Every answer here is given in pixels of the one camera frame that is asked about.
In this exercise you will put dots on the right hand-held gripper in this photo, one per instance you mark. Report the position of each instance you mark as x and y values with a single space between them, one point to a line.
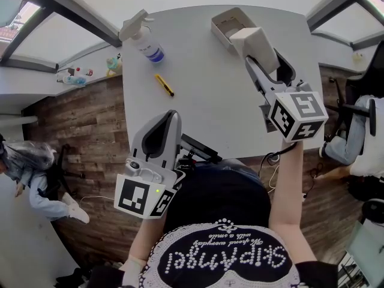
303 112

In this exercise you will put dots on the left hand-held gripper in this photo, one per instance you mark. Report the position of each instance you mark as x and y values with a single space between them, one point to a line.
135 195

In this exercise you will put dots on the white rectangular block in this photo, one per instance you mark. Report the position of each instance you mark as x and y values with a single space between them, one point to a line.
258 49

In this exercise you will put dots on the beige square tray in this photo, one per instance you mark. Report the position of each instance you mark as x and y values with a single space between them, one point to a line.
228 22

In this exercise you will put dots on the person's right forearm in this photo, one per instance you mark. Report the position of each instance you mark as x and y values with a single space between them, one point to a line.
288 190

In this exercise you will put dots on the person's left forearm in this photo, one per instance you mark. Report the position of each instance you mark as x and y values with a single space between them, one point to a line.
144 238

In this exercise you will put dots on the black chest-mounted device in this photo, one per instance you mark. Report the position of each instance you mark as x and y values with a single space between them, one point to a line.
201 148

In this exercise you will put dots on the yellow utility knife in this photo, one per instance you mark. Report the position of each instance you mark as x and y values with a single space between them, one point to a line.
164 85

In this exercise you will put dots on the light grey table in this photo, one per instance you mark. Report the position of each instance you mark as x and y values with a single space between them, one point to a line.
210 100

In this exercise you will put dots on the person's black printed top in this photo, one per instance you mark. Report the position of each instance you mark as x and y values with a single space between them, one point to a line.
219 196

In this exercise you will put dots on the person's legs in blue jeans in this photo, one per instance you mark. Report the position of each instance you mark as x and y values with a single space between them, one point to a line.
237 168

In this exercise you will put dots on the black office chair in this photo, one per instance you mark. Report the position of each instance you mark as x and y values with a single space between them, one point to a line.
57 175
360 85

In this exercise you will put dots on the green and yellow cup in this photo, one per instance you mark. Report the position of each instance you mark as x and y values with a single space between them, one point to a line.
113 63

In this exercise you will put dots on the white spray bottle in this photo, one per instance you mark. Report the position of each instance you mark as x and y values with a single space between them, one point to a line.
150 49

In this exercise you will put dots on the red-capped plastic bottle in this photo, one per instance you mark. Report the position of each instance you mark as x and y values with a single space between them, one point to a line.
85 71

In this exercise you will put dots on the blue wipes pack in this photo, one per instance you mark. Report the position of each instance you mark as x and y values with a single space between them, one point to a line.
75 80

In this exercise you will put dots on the person's white left sleeve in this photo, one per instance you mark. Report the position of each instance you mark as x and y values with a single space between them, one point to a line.
132 271

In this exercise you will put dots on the dark-framed window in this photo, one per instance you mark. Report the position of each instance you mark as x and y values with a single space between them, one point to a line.
90 25

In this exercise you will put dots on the white window ledge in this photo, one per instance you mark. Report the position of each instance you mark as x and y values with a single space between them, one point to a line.
30 85

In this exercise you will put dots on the black bag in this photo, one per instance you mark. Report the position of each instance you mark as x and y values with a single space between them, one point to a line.
366 189

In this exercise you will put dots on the black round object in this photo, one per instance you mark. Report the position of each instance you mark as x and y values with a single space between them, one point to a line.
373 211

